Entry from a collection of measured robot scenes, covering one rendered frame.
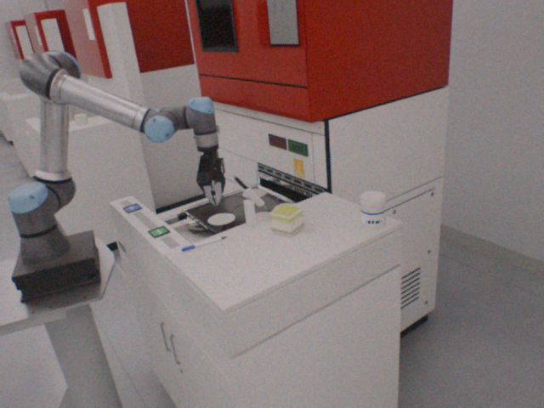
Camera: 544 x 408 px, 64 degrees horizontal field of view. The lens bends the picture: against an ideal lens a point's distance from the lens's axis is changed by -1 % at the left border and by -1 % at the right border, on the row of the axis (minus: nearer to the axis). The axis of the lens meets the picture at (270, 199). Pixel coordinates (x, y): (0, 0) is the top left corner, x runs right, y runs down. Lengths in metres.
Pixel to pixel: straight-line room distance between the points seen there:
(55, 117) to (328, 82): 0.89
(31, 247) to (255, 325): 0.80
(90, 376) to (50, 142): 0.86
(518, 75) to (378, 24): 1.27
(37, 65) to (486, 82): 2.29
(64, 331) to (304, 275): 0.92
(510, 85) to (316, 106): 1.53
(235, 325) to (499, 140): 2.15
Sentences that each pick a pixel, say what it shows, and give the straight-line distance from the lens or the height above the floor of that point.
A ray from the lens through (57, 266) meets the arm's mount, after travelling 1.54.
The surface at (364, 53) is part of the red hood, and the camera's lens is 1.62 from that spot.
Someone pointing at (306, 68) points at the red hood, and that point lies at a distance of 1.46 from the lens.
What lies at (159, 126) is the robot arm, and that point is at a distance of 1.30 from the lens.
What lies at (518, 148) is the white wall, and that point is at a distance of 2.84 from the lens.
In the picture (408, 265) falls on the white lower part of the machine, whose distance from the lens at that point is 2.14.
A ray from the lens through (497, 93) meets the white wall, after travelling 2.84.
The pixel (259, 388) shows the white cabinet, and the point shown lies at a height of 0.68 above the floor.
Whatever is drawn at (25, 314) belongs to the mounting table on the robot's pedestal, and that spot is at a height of 0.82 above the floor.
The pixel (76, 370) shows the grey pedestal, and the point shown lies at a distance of 1.83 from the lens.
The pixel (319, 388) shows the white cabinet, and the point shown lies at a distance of 1.43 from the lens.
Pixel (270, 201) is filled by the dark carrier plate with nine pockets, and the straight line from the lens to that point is 1.71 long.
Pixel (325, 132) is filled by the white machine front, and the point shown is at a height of 1.18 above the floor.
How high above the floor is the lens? 1.58
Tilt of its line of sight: 23 degrees down
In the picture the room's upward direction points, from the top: 6 degrees counter-clockwise
